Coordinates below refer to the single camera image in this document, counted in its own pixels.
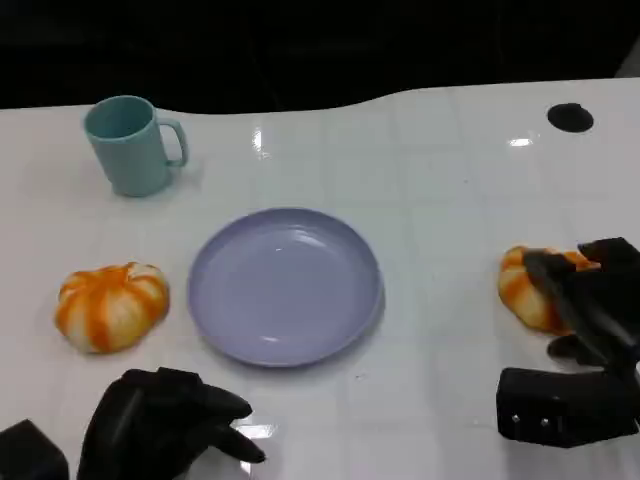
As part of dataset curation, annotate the pale green mug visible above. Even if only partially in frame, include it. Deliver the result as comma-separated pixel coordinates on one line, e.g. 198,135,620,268
82,95,190,198

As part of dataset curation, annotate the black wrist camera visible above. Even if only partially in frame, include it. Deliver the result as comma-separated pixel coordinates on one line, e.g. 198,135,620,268
496,367,640,447
0,419,69,480

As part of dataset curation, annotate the orange white toy bread roll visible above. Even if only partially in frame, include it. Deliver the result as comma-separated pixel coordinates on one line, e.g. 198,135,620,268
498,244,604,337
53,261,171,355

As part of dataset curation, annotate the black round cable grommet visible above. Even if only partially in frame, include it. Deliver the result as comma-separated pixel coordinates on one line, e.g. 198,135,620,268
547,102,596,134

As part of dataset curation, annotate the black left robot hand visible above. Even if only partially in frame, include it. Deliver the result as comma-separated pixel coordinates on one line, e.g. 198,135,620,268
77,367,266,480

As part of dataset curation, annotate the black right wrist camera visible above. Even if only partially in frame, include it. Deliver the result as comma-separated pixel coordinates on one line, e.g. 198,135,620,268
496,367,640,447

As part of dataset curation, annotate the lilac plate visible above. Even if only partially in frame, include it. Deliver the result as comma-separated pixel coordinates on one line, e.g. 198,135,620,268
187,207,386,370

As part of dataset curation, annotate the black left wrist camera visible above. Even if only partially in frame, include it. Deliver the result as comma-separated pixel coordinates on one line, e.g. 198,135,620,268
0,419,69,480

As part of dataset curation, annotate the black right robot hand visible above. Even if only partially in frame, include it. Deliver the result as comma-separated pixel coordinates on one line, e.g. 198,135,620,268
522,237,640,372

